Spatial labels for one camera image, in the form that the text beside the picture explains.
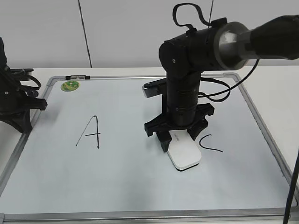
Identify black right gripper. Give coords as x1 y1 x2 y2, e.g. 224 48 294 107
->
144 103 214 152

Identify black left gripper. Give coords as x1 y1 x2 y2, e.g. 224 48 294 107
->
0 91 47 133

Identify white board eraser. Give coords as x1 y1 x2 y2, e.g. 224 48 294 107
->
168 130 202 171

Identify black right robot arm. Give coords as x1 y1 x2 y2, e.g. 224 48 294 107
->
144 15 299 152

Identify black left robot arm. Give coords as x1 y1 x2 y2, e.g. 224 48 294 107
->
0 39 47 133

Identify round green magnet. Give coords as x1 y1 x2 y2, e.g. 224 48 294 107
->
60 81 80 92

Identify black metal hanger clip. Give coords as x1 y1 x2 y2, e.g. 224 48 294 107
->
65 75 90 80

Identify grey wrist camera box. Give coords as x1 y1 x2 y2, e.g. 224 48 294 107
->
142 78 167 98

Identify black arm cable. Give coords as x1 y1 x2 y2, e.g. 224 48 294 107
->
172 2 260 103

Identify white board with aluminium frame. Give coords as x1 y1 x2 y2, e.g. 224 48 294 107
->
0 75 292 223

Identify black cable at right edge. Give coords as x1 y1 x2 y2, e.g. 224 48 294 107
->
282 146 299 224

